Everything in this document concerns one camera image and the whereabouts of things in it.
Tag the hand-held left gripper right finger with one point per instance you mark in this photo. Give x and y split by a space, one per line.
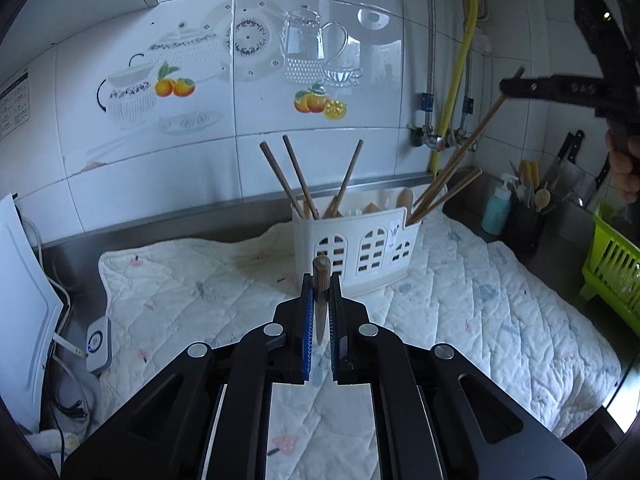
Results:
334 335

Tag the black utensil cup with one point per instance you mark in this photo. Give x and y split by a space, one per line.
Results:
522 230

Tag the white microwave oven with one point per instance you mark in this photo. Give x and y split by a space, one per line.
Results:
25 285

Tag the bunch of wooden chopsticks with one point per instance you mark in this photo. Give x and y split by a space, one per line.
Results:
300 175

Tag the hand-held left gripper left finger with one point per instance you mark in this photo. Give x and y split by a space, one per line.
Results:
307 335

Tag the metal water valve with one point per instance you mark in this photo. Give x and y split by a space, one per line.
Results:
434 141
460 136

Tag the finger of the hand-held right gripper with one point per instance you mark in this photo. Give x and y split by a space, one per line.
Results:
545 87

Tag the teal bottle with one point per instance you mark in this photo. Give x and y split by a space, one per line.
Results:
496 212

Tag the green dish rack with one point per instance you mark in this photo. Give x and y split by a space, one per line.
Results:
610 260

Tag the white quilted mat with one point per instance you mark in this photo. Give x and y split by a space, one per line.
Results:
450 310

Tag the person's right hand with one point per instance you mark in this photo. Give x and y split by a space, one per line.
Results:
627 175

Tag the wooden spoon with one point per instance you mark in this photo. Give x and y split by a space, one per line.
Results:
542 197

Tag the white utensil holder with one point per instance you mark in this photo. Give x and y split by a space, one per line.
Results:
305 240

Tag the small white round-button device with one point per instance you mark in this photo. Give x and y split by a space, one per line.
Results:
100 355

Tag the wall label sticker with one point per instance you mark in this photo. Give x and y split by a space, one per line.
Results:
12 105

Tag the long wooden chopstick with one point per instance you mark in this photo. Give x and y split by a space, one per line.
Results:
466 145
321 285

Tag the yellow brush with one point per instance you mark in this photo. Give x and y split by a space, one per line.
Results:
528 172

